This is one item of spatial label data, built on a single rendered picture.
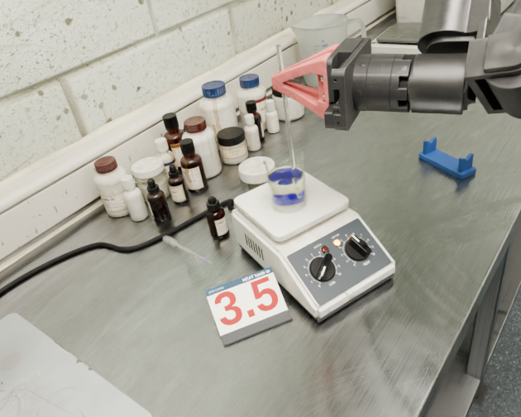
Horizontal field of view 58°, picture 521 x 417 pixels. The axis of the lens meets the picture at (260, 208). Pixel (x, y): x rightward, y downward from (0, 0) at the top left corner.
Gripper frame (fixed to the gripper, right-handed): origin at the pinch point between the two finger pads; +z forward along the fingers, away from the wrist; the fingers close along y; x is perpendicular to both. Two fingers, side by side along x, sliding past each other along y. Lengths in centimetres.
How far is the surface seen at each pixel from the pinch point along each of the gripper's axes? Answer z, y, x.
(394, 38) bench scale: 5, -84, 22
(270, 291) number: 0.2, 10.3, 23.6
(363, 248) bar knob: -9.9, 3.4, 19.9
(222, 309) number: 4.9, 14.8, 23.4
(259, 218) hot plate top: 3.6, 4.1, 17.0
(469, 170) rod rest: -19.8, -25.5, 25.1
